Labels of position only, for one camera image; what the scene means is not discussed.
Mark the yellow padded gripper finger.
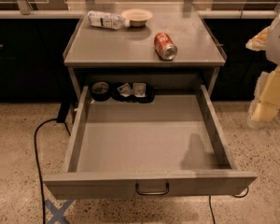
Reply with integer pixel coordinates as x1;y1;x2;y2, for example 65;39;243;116
245;27;270;51
247;65;280;129

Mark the grey top drawer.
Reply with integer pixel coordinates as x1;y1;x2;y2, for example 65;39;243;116
44;88;257;199

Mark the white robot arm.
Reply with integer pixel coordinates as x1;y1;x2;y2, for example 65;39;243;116
245;12;280;128

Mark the red soda can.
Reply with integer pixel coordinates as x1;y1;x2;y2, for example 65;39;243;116
154;33;177;61

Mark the beige paper bowl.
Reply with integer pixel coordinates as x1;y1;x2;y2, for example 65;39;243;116
121;8;153;27

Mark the clear plastic water bottle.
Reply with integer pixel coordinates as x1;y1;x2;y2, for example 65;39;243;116
87;10;130;30

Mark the black tape roll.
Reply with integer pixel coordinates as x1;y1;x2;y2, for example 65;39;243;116
91;81;111;102

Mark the blue tape cross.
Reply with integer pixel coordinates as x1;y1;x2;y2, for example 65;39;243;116
45;200;74;224

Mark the black floor cable right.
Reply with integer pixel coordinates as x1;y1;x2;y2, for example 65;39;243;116
208;186;250;224

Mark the black floor cable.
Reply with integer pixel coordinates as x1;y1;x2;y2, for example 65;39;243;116
33;118;72;224
208;186;250;224

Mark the black floor cable left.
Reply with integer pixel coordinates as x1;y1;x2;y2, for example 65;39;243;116
33;118;72;224

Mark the white long counter rail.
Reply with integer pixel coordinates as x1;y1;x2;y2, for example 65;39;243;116
0;10;277;19

